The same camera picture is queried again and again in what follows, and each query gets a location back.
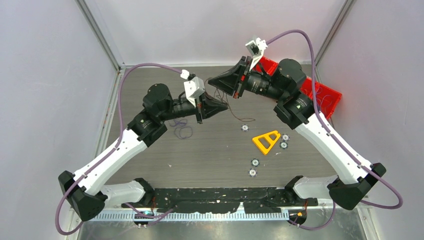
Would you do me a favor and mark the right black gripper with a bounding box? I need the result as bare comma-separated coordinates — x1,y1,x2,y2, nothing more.
209,55,287,102

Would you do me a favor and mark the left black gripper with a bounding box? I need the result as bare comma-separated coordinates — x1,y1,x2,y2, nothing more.
160,92,229,125

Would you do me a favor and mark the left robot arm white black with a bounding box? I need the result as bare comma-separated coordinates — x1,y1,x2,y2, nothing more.
58,83,228,222

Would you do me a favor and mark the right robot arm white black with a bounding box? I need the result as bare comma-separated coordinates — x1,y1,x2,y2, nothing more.
208,56,386,210

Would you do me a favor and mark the poker chip centre table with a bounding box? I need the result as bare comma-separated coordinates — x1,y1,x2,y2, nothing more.
240,124,249,132

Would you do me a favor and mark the yellow triangular plastic block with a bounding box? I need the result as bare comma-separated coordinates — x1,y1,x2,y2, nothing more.
252,130,282,156

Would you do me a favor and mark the poker chip lower upper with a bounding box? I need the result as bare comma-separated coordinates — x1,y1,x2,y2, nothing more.
251,158,260,167

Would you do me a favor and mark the poker chip upper right pair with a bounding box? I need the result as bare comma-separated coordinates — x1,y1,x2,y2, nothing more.
281,134,290,142

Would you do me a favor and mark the poker chip pair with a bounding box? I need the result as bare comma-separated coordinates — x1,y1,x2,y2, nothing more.
281,134,290,142
279,141,288,150

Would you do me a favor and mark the poker chip lowest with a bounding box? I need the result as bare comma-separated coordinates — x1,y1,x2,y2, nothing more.
248,168,258,178

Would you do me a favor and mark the poker chip lower right pair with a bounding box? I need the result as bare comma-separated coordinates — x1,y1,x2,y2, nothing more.
279,141,288,150

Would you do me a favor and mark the red four-compartment bin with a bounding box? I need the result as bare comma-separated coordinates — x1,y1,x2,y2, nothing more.
253,57,342,120

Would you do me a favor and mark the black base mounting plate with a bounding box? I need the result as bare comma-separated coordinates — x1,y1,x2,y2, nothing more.
142,187,318,214

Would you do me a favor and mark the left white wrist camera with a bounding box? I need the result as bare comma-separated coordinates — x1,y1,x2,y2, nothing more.
180,69,206,107

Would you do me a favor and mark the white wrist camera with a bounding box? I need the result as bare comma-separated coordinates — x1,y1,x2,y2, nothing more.
180,69,206,107
245,36,268,71

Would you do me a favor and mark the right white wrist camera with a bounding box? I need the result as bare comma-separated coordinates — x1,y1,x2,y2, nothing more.
245,36,268,71

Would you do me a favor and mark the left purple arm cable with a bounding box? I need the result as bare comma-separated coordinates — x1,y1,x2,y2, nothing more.
54,62,190,236

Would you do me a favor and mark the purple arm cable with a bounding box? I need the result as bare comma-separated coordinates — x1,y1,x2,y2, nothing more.
266,29,404,231
54,62,190,236

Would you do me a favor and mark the white slotted cable duct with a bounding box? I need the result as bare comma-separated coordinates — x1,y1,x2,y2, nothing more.
91,209,289,222

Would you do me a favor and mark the aluminium frame rail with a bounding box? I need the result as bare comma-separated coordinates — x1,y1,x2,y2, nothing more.
105,186,373,212

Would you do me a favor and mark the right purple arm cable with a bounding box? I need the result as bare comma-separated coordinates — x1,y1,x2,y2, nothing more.
266,29,404,231

